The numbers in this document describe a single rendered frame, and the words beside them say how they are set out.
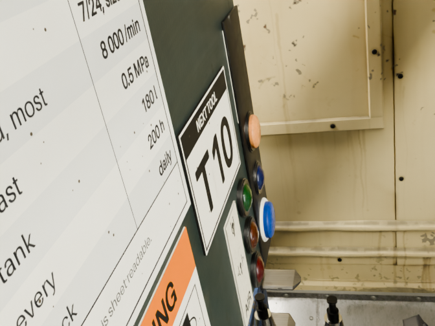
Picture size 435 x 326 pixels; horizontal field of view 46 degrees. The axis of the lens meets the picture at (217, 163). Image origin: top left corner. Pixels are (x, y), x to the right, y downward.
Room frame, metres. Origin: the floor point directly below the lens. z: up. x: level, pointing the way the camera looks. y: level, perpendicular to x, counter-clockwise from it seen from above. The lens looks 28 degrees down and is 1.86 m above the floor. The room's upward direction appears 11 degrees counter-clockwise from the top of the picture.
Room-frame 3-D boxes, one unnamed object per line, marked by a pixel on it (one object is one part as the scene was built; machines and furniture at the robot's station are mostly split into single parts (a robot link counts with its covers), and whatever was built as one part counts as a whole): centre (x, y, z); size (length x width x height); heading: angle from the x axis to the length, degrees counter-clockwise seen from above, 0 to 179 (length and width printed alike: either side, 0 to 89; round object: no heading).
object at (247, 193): (0.30, -0.01, 1.67); 0.02 x 0.01 x 0.02; 162
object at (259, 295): (0.57, -0.02, 1.31); 0.02 x 0.02 x 0.03
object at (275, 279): (0.73, -0.07, 1.21); 0.07 x 0.05 x 0.01; 72
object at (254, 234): (0.30, -0.01, 1.64); 0.02 x 0.01 x 0.02; 162
